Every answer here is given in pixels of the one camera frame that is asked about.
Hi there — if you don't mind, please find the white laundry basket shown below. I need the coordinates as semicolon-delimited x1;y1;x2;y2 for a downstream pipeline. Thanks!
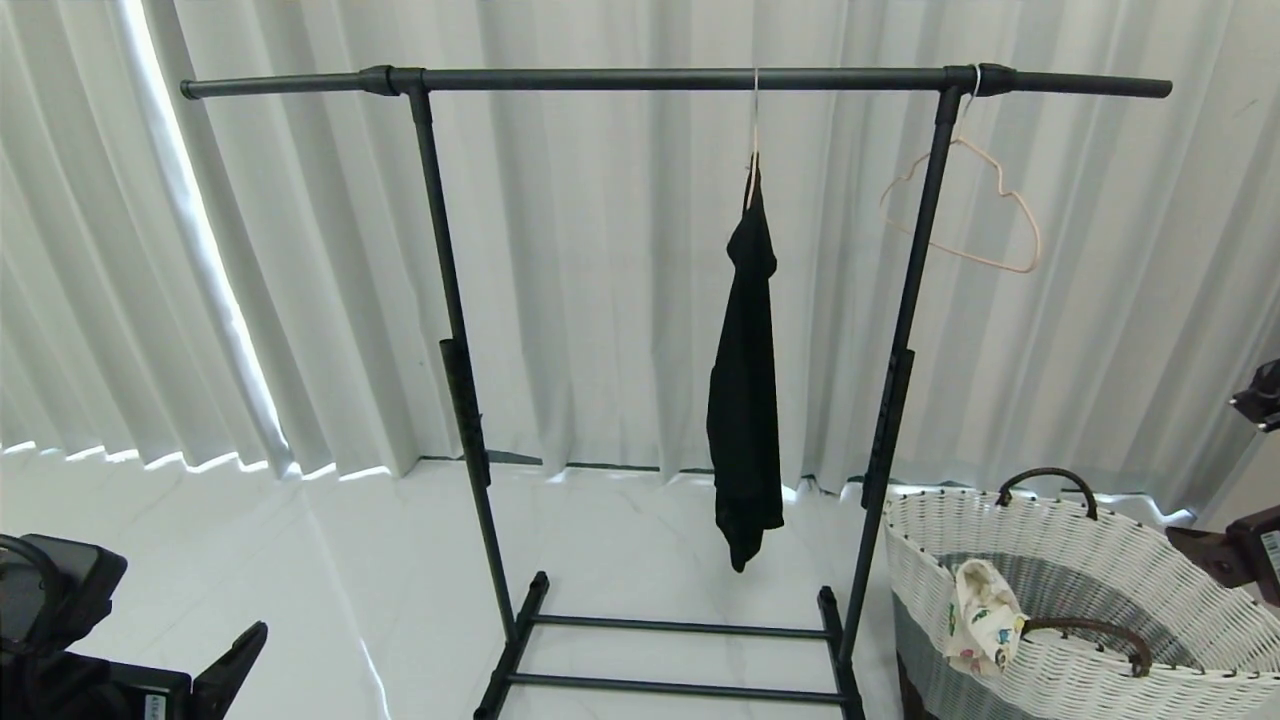
883;467;1280;720

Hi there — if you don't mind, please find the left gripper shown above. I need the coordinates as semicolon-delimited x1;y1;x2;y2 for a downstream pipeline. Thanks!
0;620;269;720

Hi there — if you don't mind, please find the cream printed garment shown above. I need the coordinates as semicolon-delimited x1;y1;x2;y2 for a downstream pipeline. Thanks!
943;558;1029;678

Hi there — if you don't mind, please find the pink clothes hanger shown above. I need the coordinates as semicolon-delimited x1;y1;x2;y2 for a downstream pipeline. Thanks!
743;68;763;211
880;65;1043;274

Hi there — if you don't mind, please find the black garment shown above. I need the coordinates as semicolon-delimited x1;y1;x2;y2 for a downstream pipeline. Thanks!
706;165;786;574

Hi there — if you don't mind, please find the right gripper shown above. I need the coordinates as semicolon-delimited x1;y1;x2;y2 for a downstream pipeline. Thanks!
1165;503;1280;608

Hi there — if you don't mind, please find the black clothes rack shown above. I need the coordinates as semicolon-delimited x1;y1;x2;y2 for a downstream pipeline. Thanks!
180;63;1173;720

